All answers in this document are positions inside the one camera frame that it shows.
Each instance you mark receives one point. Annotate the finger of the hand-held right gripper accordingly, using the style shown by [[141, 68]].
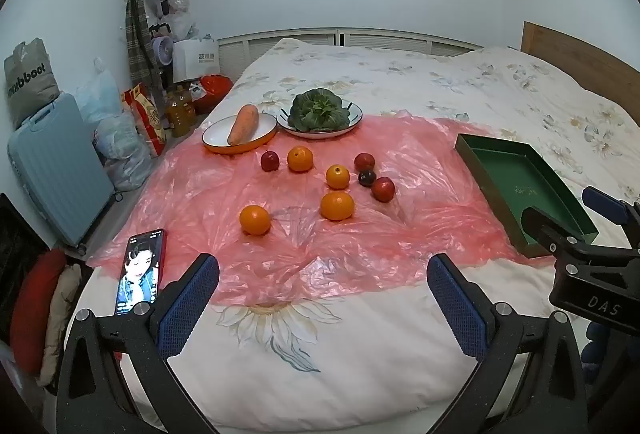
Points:
[[542, 226], [602, 201]]

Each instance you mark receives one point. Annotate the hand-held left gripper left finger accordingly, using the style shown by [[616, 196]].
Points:
[[192, 299]]

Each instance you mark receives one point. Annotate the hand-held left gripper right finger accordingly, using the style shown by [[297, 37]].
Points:
[[457, 309]]

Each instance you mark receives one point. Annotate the green tray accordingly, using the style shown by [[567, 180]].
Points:
[[520, 174]]

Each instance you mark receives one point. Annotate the red apple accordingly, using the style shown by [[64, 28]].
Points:
[[270, 161], [364, 162], [383, 189]]

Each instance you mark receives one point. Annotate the orange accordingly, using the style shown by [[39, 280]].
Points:
[[255, 219], [337, 205], [300, 159], [337, 176]]

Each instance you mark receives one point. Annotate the dark plum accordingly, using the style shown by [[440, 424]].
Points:
[[366, 177]]

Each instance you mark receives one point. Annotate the person's right hand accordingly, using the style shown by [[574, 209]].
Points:
[[605, 349]]

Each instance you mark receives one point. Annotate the red smartphone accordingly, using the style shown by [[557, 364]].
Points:
[[140, 274]]

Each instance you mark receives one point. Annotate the pink plastic sheet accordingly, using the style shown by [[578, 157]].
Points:
[[210, 194]]

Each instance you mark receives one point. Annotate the beige pillow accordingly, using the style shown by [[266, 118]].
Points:
[[60, 314]]

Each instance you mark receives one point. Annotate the wooden headboard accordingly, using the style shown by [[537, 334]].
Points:
[[575, 54]]

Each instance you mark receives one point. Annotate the red pillow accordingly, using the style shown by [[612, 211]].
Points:
[[35, 309]]

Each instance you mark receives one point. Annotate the translucent plastic bag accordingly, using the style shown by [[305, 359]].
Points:
[[122, 154], [100, 89]]

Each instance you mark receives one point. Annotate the orange-rimmed white plate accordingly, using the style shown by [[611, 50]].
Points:
[[215, 137]]

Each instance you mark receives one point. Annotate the light blue suitcase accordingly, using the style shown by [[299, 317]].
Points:
[[60, 174]]

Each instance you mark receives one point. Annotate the carrot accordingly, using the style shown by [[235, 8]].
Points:
[[243, 124]]

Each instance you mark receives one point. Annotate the cooking oil bottle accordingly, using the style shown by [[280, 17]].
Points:
[[180, 114]]

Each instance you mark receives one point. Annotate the red yellow rice bag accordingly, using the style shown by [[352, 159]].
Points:
[[147, 119]]

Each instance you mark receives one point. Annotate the black framed panel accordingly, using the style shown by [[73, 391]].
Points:
[[15, 244]]

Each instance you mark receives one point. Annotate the red plastic bag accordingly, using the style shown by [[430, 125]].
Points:
[[212, 92]]

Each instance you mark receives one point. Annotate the striped white plate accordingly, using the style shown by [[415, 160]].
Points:
[[356, 114]]

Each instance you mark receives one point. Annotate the green leafy vegetable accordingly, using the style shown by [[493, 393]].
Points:
[[317, 112]]

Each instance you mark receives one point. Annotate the white cardboard box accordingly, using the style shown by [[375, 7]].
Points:
[[192, 59]]

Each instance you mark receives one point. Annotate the white slatted radiator cover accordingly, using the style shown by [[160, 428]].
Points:
[[380, 42]]

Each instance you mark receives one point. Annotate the grey fabric bag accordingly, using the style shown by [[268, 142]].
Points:
[[30, 79]]

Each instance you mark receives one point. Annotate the plaid garment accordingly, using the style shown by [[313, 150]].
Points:
[[136, 29]]

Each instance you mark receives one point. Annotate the clear plastic bag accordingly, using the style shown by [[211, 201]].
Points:
[[182, 17]]

